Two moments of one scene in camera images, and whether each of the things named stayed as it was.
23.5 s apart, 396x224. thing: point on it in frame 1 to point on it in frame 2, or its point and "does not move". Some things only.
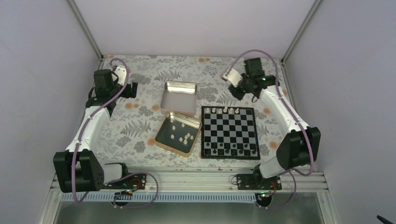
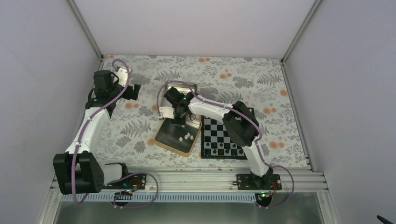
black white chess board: (229, 132) does not move
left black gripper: (127, 94) does not move
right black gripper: (238, 95) to (180, 122)
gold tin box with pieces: (178, 134) does not move
